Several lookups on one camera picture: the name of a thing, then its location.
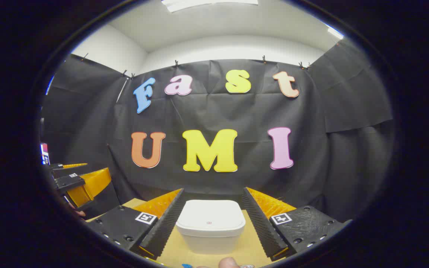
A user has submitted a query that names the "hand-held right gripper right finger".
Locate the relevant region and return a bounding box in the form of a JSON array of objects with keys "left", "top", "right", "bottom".
[{"left": 241, "top": 187, "right": 353, "bottom": 261}]

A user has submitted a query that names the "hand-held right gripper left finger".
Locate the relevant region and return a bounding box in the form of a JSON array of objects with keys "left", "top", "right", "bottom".
[{"left": 85, "top": 188, "right": 186, "bottom": 260}]

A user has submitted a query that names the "white desktop garbage bin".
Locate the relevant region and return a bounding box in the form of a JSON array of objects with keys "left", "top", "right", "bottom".
[{"left": 175, "top": 200, "right": 246, "bottom": 255}]

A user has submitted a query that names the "wooden desktop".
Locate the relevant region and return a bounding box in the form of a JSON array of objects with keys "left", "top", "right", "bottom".
[{"left": 85, "top": 198, "right": 274, "bottom": 268}]

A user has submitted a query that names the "black backdrop cloth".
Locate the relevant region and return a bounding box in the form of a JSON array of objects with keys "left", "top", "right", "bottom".
[{"left": 40, "top": 37, "right": 394, "bottom": 224}]

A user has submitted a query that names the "row of black cloth clips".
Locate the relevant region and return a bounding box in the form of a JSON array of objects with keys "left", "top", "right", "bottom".
[{"left": 81, "top": 42, "right": 340, "bottom": 79}]

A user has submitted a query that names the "ceiling light panel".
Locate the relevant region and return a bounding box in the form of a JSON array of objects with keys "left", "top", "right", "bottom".
[
  {"left": 161, "top": 0, "right": 259, "bottom": 13},
  {"left": 326, "top": 24, "right": 344, "bottom": 40}
]

